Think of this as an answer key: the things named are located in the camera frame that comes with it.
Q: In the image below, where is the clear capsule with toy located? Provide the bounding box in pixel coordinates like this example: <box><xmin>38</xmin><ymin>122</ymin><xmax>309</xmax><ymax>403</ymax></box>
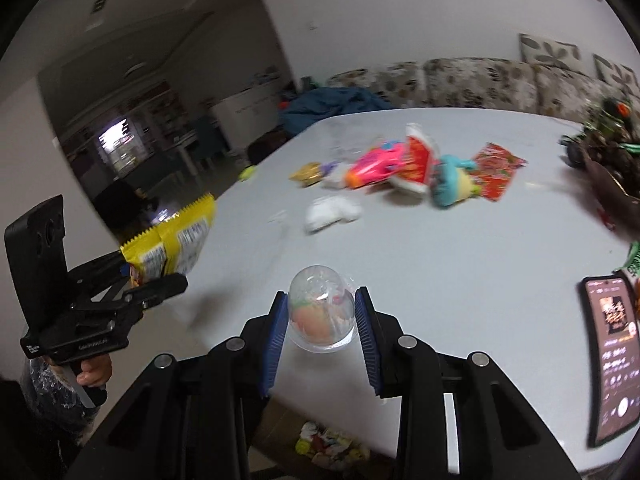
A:
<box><xmin>288</xmin><ymin>266</ymin><xmax>356</xmax><ymax>354</ymax></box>

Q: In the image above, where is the yellow green snack packet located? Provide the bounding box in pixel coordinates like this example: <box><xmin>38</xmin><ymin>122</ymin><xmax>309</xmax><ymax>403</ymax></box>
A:
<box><xmin>120</xmin><ymin>193</ymin><xmax>216</xmax><ymax>286</ymax></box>

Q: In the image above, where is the teal toy whale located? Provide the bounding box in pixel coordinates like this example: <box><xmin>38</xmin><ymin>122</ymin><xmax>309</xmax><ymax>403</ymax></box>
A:
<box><xmin>431</xmin><ymin>155</ymin><xmax>480</xmax><ymax>208</ymax></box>

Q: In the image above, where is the person's left hand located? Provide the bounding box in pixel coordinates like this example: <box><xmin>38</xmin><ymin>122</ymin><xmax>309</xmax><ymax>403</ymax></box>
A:
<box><xmin>46</xmin><ymin>352</ymin><xmax>114</xmax><ymax>388</ymax></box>

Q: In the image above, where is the cardboard box of toys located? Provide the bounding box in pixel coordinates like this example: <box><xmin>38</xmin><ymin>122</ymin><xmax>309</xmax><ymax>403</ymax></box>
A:
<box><xmin>248</xmin><ymin>399</ymin><xmax>396</xmax><ymax>479</ymax></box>

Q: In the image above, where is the white tissue wad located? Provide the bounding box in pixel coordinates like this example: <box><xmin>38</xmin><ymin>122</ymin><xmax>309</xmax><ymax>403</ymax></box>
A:
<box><xmin>304</xmin><ymin>195</ymin><xmax>362</xmax><ymax>234</ymax></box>

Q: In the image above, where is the pink toy gun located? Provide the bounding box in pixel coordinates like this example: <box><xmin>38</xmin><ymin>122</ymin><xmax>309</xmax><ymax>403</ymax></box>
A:
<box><xmin>344</xmin><ymin>141</ymin><xmax>407</xmax><ymax>188</ymax></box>

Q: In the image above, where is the gold candy wrapper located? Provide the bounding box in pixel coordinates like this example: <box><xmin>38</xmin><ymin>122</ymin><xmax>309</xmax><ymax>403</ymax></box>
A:
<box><xmin>288</xmin><ymin>162</ymin><xmax>323</xmax><ymax>188</ymax></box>

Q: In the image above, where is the green highlighter marker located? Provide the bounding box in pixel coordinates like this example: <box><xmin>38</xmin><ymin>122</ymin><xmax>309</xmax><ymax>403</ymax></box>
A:
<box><xmin>239</xmin><ymin>166</ymin><xmax>256</xmax><ymax>182</ymax></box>

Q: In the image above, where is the red snack wrapper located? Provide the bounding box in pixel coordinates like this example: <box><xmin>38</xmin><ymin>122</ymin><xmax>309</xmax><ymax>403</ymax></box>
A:
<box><xmin>470</xmin><ymin>143</ymin><xmax>527</xmax><ymax>202</ymax></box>

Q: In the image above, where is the blue cloth heap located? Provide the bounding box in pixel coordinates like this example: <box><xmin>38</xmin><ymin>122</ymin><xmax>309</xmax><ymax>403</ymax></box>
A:
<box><xmin>280</xmin><ymin>87</ymin><xmax>394</xmax><ymax>136</ymax></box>

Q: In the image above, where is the white cabinet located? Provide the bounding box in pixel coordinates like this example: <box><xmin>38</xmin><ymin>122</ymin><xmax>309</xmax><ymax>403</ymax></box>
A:
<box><xmin>210</xmin><ymin>79</ymin><xmax>282</xmax><ymax>153</ymax></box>

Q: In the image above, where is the black smartphone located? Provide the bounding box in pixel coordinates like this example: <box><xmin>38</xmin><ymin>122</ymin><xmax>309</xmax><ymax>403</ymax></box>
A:
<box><xmin>578</xmin><ymin>273</ymin><xmax>639</xmax><ymax>448</ymax></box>

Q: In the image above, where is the green panda wipes pack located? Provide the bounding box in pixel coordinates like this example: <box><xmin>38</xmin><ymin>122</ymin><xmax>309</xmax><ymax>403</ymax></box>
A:
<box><xmin>620</xmin><ymin>240</ymin><xmax>640</xmax><ymax>287</ymax></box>

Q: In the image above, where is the floral sofa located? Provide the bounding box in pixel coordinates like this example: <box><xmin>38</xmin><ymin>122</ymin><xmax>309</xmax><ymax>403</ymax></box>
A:
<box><xmin>326</xmin><ymin>32</ymin><xmax>639</xmax><ymax>126</ymax></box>

